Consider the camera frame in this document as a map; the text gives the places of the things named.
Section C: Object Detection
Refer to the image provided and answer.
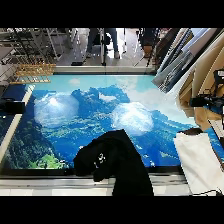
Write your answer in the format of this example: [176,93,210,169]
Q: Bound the white garment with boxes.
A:
[172,131,224,196]

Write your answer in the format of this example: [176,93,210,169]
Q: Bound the stack of brown clothes hangers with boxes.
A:
[9,62,57,85]

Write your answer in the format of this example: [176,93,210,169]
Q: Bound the person's legs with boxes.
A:
[85,28,122,61]

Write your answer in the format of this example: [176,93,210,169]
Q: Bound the black garment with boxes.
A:
[73,128,155,197]

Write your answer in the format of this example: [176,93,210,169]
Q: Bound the grey garment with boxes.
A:
[151,28,218,94]

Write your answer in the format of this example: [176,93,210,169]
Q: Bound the silver frame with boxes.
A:
[0,167,224,197]

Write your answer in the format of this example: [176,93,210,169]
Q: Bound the black cable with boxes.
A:
[191,188,224,197]

